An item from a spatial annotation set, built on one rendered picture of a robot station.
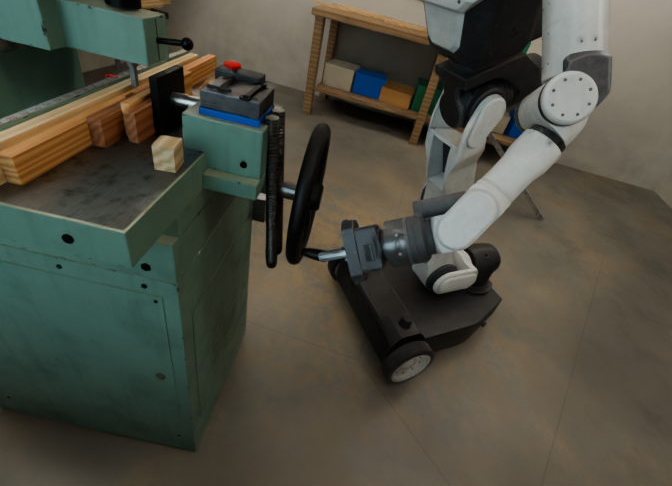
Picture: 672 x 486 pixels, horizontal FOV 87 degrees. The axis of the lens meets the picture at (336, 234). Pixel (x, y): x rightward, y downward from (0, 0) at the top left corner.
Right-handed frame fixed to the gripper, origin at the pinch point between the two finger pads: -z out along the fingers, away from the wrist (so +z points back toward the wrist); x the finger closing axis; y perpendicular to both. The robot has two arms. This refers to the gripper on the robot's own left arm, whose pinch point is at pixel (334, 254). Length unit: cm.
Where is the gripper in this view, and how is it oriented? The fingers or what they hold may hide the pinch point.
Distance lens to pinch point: 70.6
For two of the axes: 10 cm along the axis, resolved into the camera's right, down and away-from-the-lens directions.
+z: 9.4, -1.9, -2.9
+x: -2.0, -9.8, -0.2
